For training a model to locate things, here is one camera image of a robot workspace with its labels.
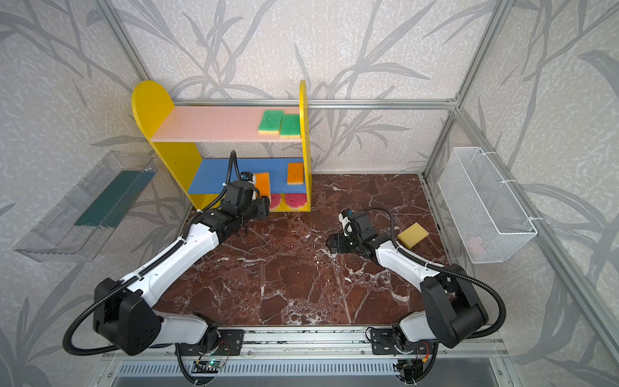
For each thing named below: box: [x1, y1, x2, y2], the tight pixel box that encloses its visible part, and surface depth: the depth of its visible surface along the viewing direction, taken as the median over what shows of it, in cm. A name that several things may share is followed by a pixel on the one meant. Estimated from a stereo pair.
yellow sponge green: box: [279, 113, 302, 140], surface depth 77 cm
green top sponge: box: [257, 109, 284, 135], surface depth 80 cm
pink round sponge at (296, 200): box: [285, 193, 308, 208], surface depth 107 cm
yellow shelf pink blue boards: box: [132, 80, 312, 213], surface depth 87 cm
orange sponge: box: [286, 162, 304, 185], surface depth 101 cm
